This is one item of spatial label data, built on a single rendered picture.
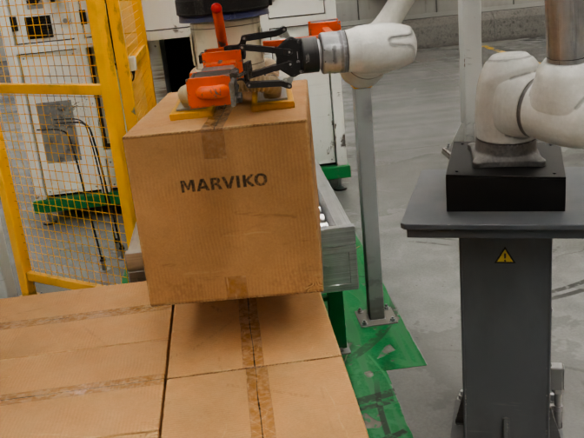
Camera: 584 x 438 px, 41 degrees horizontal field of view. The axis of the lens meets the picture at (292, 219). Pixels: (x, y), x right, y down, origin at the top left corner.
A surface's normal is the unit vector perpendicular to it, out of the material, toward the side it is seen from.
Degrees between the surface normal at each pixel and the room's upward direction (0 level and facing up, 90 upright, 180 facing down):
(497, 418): 90
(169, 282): 89
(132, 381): 0
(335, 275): 90
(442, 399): 0
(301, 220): 89
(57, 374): 0
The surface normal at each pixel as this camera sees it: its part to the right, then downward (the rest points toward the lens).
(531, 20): 0.08, 0.31
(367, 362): -0.09, -0.94
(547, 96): -0.80, 0.34
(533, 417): -0.26, 0.33
